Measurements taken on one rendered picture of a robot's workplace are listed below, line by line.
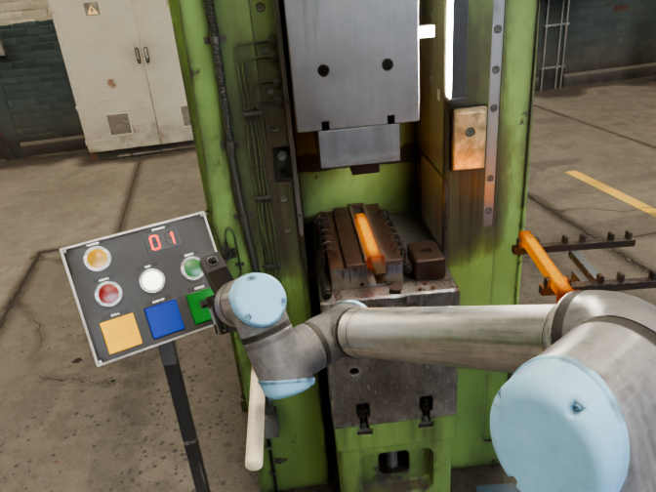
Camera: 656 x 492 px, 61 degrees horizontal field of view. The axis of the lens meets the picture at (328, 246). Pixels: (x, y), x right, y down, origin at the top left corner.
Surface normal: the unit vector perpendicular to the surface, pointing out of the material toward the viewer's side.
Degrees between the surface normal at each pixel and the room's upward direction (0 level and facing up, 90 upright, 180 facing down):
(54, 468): 0
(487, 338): 66
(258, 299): 55
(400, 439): 90
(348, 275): 90
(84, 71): 90
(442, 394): 90
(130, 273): 60
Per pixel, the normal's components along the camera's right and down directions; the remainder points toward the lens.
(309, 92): 0.08, 0.43
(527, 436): -0.81, 0.21
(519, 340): -0.84, -0.12
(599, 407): 0.24, -0.58
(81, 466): -0.08, -0.90
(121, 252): 0.39, -0.14
